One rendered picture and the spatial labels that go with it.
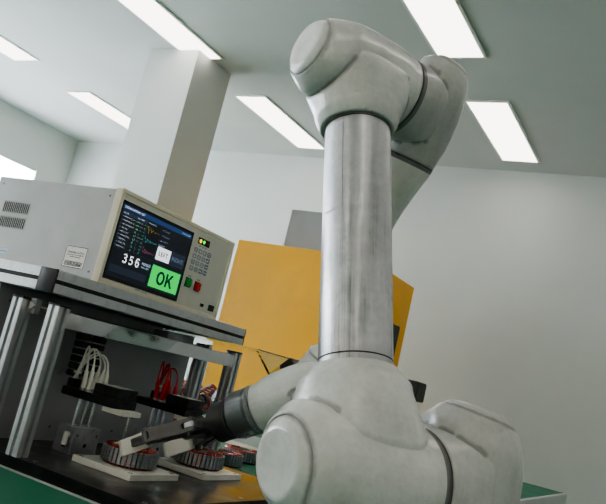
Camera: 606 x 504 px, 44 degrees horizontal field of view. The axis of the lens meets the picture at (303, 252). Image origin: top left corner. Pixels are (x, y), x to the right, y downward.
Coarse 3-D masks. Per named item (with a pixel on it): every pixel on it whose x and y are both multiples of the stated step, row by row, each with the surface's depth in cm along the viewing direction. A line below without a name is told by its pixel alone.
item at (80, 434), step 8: (64, 424) 153; (56, 432) 153; (72, 432) 151; (80, 432) 152; (88, 432) 154; (96, 432) 156; (56, 440) 152; (72, 440) 151; (80, 440) 152; (88, 440) 154; (96, 440) 156; (56, 448) 152; (64, 448) 151; (72, 448) 151; (80, 448) 153; (88, 448) 155
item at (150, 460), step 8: (112, 440) 149; (104, 448) 145; (112, 448) 143; (152, 448) 151; (104, 456) 144; (112, 456) 143; (120, 456) 142; (128, 456) 142; (136, 456) 143; (144, 456) 144; (152, 456) 145; (120, 464) 143; (128, 464) 142; (136, 464) 143; (144, 464) 144; (152, 464) 146
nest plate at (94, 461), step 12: (72, 456) 145; (84, 456) 145; (96, 456) 149; (96, 468) 141; (108, 468) 140; (120, 468) 142; (156, 468) 151; (132, 480) 138; (144, 480) 141; (156, 480) 144; (168, 480) 147
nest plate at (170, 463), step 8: (160, 464) 164; (168, 464) 163; (176, 464) 163; (184, 472) 161; (192, 472) 160; (200, 472) 160; (208, 472) 163; (216, 472) 165; (224, 472) 168; (232, 472) 171
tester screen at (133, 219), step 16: (128, 208) 157; (128, 224) 158; (144, 224) 162; (160, 224) 167; (128, 240) 159; (144, 240) 163; (160, 240) 168; (176, 240) 172; (112, 256) 155; (144, 256) 164; (112, 272) 156; (144, 272) 164; (176, 272) 174
